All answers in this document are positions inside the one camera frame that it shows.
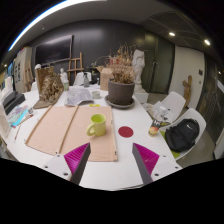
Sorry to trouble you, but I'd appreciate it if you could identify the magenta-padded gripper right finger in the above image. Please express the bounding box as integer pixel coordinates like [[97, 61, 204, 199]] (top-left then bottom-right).
[[131, 142, 183, 186]]

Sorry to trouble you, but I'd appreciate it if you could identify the yellow-green mug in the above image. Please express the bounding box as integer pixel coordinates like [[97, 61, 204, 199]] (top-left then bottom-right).
[[86, 113, 108, 137]]

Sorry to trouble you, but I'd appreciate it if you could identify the wooden figure sculpture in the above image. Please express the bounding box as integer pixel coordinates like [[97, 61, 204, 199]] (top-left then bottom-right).
[[182, 74, 194, 108]]

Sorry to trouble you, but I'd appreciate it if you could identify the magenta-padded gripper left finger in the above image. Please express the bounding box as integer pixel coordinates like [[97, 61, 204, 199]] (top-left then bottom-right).
[[42, 142, 92, 186]]

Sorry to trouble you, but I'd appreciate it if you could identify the grey spray bottle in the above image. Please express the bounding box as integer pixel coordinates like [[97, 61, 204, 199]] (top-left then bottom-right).
[[83, 72, 91, 88]]

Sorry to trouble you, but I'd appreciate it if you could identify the small white cup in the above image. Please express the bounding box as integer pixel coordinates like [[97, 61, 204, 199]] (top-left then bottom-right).
[[91, 89, 102, 100]]

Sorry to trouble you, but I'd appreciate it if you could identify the black wall screen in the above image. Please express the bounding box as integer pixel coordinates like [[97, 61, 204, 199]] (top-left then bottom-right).
[[34, 34, 74, 66]]

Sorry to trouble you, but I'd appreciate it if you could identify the flat round red coaster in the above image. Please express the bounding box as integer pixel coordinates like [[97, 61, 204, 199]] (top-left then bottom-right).
[[117, 125, 135, 139]]

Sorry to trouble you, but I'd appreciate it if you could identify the printed newspaper sheet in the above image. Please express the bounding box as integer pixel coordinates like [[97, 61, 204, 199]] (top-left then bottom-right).
[[64, 87, 95, 107]]

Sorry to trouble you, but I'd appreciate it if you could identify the black backpack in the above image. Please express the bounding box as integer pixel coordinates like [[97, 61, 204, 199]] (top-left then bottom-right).
[[164, 118, 201, 153]]

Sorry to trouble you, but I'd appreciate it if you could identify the dried plant in grey pot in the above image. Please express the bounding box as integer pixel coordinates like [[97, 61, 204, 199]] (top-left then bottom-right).
[[107, 43, 138, 106]]

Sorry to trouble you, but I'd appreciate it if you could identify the brown cardboard box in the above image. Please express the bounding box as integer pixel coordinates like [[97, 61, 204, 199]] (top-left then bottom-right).
[[99, 66, 114, 92]]

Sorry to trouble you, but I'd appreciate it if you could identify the green seat cushion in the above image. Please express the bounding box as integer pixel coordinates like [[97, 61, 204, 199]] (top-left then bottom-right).
[[159, 129, 182, 160]]

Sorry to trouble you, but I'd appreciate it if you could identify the clear white-capped drink bottle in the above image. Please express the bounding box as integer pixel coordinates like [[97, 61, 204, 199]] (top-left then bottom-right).
[[148, 105, 172, 137]]

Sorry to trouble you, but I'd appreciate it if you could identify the colourful booklet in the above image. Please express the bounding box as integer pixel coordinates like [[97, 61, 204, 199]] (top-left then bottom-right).
[[7, 104, 30, 128]]

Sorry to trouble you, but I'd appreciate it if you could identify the white plaster statue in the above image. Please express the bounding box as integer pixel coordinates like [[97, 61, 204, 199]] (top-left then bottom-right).
[[131, 49, 147, 94]]

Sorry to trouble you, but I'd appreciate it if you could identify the white plastic chair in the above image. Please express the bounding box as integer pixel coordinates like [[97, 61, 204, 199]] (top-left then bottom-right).
[[146, 91, 187, 123], [73, 71, 92, 87], [159, 107, 208, 162]]

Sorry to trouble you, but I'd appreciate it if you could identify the white pedestal block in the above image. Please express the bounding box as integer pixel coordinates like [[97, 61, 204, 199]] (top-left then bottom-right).
[[133, 87, 150, 104]]

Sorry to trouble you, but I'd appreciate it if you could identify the stack of papers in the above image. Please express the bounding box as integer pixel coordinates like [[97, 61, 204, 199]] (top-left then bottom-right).
[[145, 101, 168, 122]]

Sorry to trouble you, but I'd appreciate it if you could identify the beige wooden panel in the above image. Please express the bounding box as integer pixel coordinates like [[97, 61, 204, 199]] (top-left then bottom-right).
[[25, 105, 119, 163]]

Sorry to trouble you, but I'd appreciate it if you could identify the grey plant saucer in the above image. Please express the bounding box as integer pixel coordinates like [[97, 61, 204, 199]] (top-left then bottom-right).
[[104, 94, 136, 110]]

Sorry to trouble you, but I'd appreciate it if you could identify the small white bust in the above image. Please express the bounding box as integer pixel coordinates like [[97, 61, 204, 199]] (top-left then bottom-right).
[[59, 67, 69, 84]]

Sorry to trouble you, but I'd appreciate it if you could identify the wooden easel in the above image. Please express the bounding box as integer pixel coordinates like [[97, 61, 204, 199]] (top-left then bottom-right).
[[67, 52, 85, 82]]

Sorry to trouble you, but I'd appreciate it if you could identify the white display board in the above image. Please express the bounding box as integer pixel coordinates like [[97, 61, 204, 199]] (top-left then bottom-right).
[[13, 46, 33, 94]]

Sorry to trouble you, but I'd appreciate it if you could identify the black desktop device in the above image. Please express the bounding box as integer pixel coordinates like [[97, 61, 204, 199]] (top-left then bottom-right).
[[1, 90, 26, 116]]

